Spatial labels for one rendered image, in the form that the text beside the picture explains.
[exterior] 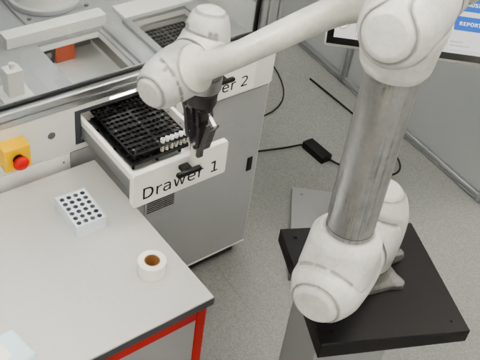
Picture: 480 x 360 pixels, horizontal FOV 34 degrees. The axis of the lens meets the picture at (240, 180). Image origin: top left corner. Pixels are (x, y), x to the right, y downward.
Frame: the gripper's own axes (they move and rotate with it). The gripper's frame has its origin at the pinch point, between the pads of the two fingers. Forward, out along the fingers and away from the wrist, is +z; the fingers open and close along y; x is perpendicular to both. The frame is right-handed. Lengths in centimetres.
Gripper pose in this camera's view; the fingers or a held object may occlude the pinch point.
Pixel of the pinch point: (196, 153)
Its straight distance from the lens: 196.3
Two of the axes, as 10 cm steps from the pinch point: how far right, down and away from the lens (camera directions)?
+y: -6.0, -5.8, 5.5
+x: -7.9, 3.3, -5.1
